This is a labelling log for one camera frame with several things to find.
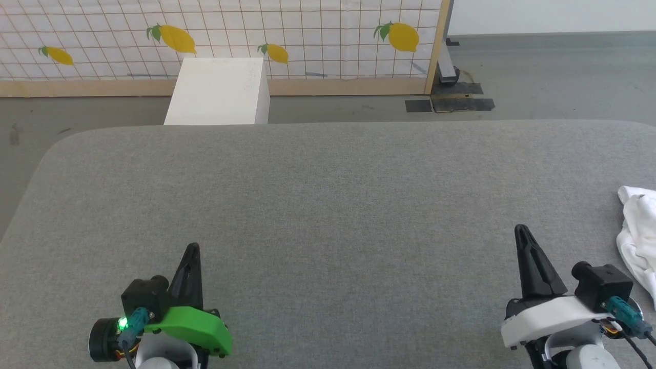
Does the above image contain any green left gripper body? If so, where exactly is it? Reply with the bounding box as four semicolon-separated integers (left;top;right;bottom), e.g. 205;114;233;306
88;306;233;363

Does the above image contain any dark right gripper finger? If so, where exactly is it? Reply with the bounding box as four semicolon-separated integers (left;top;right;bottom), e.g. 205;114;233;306
526;229;568;300
514;224;539;301

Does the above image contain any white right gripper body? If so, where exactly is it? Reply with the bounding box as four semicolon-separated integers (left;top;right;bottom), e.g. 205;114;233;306
501;294;611;350

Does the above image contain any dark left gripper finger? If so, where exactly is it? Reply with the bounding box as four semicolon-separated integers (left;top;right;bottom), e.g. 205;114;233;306
168;244;192;310
189;243;204;311

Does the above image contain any white cloth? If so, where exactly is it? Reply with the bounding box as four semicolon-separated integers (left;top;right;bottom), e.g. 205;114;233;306
617;186;656;310

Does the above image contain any large black floor plate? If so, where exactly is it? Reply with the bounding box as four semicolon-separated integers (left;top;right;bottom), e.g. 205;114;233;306
429;82;496;113

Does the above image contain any white rectangular box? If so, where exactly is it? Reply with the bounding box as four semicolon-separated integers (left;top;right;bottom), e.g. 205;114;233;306
163;57;271;126

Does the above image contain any grey metal panel stand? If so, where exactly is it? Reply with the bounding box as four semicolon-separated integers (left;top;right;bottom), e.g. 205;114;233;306
437;0;460;86

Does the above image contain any lemon print tile panel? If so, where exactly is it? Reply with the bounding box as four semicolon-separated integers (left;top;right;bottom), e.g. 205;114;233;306
0;0;453;98

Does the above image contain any left teal plug black cable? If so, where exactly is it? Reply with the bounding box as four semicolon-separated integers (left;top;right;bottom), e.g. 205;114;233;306
117;306;150;369

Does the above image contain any teal plug black cable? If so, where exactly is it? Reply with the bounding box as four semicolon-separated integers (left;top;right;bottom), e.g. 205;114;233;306
117;306;150;369
604;296;656;369

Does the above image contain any right teal plug black cable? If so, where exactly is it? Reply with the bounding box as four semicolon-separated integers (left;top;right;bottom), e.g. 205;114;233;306
604;296;656;369

